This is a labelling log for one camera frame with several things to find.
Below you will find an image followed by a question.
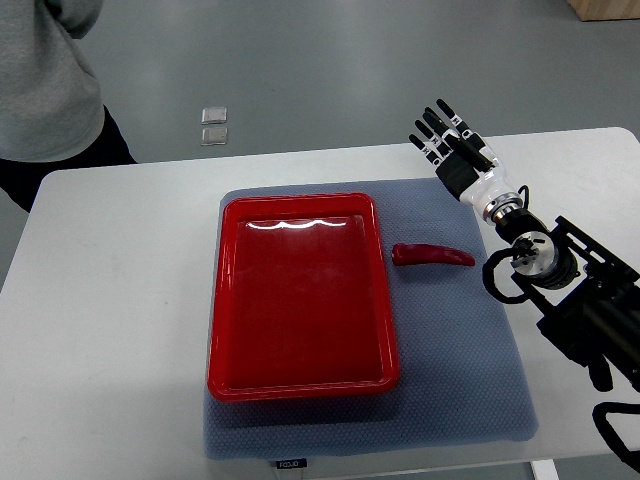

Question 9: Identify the red pepper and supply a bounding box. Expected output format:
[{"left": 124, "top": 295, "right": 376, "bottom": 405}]
[{"left": 391, "top": 243, "right": 476, "bottom": 266}]

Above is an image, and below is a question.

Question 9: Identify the wooden box corner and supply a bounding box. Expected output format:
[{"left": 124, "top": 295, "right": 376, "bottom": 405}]
[{"left": 568, "top": 0, "right": 640, "bottom": 21}]

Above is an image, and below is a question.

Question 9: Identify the silver floor plate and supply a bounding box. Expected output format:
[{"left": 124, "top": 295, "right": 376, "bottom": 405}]
[
  {"left": 201, "top": 125, "right": 228, "bottom": 146},
  {"left": 201, "top": 106, "right": 227, "bottom": 125}
]

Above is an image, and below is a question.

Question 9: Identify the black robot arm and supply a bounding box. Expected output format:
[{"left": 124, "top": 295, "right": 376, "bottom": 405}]
[{"left": 409, "top": 99, "right": 639, "bottom": 391}]

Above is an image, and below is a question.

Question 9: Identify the upper silver floor plate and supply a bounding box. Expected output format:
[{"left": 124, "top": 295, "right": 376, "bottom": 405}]
[{"left": 201, "top": 106, "right": 227, "bottom": 125}]

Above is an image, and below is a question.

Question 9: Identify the white table leg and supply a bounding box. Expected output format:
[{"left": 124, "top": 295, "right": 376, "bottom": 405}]
[{"left": 530, "top": 459, "right": 559, "bottom": 480}]

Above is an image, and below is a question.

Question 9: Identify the black looped cable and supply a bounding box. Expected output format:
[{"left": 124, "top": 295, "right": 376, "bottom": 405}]
[{"left": 481, "top": 248, "right": 532, "bottom": 304}]

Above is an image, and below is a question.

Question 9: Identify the person in grey sweater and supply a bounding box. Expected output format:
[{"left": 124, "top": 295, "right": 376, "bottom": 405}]
[{"left": 1, "top": 1, "right": 134, "bottom": 212}]

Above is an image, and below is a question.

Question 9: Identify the red plastic tray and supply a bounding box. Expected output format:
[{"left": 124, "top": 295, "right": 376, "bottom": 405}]
[{"left": 207, "top": 192, "right": 399, "bottom": 402}]

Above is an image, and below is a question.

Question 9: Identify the lower silver floor plate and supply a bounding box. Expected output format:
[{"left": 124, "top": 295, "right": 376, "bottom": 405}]
[{"left": 201, "top": 125, "right": 228, "bottom": 146}]

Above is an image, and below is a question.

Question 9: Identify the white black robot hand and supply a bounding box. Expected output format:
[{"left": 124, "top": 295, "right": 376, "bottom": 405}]
[{"left": 409, "top": 99, "right": 518, "bottom": 219}]

